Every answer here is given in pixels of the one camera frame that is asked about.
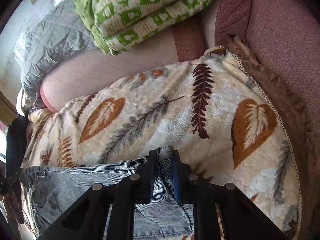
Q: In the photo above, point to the finger of the left gripper distant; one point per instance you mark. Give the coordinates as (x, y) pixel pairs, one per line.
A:
(10, 183)

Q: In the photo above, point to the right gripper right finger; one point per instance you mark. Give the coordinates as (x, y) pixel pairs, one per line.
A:
(220, 212)

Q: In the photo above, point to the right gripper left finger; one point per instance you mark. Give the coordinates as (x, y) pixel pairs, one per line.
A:
(107, 212)

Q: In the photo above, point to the grey denim pants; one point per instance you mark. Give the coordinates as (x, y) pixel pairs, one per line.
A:
(52, 190)

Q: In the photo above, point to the person's hand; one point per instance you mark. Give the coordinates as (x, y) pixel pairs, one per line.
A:
(12, 207)

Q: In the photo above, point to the black jacket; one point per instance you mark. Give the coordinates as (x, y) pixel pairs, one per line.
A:
(16, 144)

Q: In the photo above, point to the stained glass window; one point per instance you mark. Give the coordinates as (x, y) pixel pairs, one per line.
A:
(3, 142)

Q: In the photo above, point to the cream pillow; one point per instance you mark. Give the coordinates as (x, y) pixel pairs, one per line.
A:
(22, 104)

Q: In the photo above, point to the leaf pattern quilted blanket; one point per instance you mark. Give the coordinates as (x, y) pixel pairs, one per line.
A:
(210, 110)

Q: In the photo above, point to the grey quilted pillow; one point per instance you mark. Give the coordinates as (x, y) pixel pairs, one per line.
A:
(45, 41)

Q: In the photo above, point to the green patterned folded blanket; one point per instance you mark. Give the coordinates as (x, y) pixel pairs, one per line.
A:
(119, 25)

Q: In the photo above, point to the pink red sofa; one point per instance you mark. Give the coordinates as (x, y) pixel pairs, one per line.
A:
(284, 35)

